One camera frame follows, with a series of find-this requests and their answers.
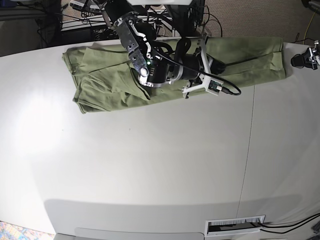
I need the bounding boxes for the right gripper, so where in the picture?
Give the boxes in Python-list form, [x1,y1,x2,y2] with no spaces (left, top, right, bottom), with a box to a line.
[182,37,226,99]

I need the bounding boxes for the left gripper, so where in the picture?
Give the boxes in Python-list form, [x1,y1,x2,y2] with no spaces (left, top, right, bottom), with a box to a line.
[290,40,320,70]

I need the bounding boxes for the green T-shirt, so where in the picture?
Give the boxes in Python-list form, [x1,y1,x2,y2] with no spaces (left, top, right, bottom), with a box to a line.
[61,36,287,115]

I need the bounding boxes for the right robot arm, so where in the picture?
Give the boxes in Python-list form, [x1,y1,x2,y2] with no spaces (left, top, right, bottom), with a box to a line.
[97,0,231,97]

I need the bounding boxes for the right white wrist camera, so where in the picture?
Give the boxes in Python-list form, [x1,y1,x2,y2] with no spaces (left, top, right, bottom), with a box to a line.
[205,80,223,96]

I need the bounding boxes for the black cable pair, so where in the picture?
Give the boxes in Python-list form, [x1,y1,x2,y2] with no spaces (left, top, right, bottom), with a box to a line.
[258,213,320,235]

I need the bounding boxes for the white cable grommet tray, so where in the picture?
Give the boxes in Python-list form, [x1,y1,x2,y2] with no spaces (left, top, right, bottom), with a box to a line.
[204,215,266,237]

